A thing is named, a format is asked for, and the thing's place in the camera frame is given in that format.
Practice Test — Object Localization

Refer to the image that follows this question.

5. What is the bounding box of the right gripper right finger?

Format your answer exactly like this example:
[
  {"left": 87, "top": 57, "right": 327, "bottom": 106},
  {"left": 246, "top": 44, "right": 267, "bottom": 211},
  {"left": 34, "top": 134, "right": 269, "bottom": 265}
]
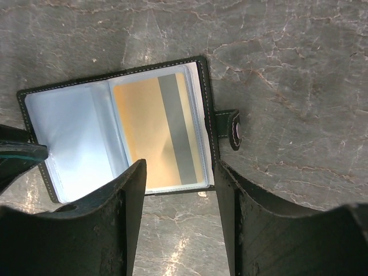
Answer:
[{"left": 214, "top": 162, "right": 367, "bottom": 275}]

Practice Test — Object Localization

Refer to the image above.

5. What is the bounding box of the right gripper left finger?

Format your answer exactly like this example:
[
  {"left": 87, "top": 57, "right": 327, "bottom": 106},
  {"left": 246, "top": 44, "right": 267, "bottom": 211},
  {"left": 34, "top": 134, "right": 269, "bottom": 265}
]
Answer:
[{"left": 1, "top": 159, "right": 147, "bottom": 275}]

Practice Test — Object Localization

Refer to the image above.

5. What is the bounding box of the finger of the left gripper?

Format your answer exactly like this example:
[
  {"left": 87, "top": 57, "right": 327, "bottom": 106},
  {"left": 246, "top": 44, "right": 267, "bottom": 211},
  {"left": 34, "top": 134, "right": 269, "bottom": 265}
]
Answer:
[{"left": 1, "top": 125, "right": 48, "bottom": 193}]

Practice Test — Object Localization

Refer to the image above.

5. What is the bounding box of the black card holder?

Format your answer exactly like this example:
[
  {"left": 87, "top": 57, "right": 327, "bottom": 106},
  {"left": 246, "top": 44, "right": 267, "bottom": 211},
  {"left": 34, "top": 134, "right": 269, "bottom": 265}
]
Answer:
[{"left": 17, "top": 56, "right": 242, "bottom": 204}]

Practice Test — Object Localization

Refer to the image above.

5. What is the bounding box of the gold VIP card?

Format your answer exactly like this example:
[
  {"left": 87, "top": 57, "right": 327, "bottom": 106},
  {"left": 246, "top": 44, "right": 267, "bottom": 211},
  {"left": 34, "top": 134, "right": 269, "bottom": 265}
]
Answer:
[{"left": 112, "top": 72, "right": 208, "bottom": 194}]

